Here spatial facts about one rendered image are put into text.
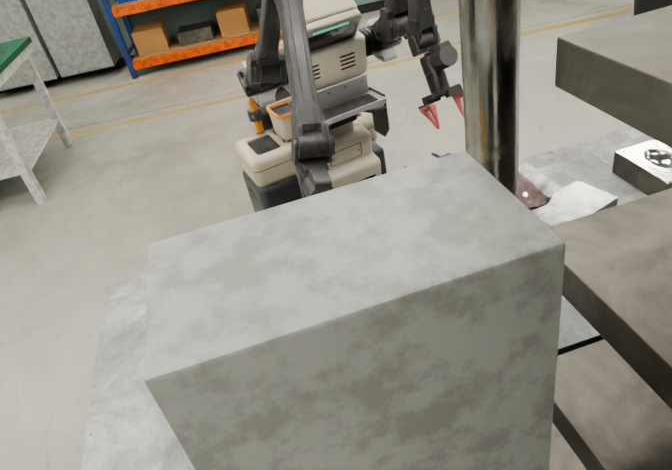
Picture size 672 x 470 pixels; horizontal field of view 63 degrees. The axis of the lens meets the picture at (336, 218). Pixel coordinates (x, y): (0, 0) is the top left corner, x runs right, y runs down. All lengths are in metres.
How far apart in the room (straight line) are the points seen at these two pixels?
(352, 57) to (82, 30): 5.20
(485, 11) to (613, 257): 0.31
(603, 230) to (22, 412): 2.46
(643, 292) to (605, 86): 0.23
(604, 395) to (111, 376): 1.04
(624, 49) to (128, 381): 1.19
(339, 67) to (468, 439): 1.41
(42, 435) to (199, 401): 2.25
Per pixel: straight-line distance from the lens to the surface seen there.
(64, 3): 6.73
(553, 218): 1.39
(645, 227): 0.74
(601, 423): 0.85
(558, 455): 1.11
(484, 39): 0.59
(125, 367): 1.43
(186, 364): 0.38
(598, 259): 0.68
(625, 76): 0.51
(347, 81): 1.78
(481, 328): 0.43
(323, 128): 1.13
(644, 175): 1.68
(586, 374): 0.89
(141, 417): 1.31
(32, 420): 2.72
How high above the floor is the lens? 1.73
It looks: 34 degrees down
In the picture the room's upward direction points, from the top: 12 degrees counter-clockwise
